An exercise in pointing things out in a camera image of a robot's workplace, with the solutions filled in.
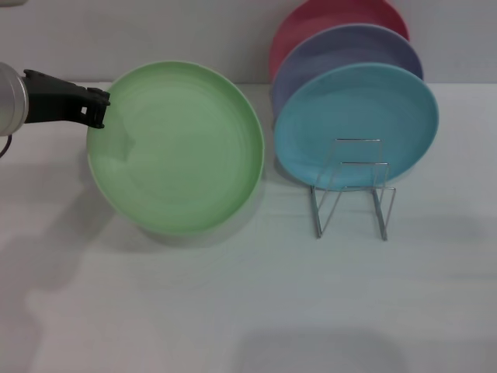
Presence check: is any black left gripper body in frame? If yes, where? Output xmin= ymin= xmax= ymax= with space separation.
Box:
xmin=23 ymin=68 xmax=89 ymax=125

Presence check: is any light green plate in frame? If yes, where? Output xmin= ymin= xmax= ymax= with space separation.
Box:
xmin=85 ymin=60 xmax=266 ymax=237

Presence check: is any red pink plate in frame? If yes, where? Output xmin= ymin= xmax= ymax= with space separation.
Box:
xmin=268 ymin=0 xmax=411 ymax=81

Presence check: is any purple plate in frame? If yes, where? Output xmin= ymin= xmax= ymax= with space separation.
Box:
xmin=270 ymin=23 xmax=425 ymax=117

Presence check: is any teal blue plate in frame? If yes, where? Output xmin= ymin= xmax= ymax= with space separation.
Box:
xmin=273 ymin=61 xmax=440 ymax=188

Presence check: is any chrome wire plate rack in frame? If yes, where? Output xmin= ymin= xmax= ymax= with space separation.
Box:
xmin=310 ymin=138 xmax=397 ymax=241

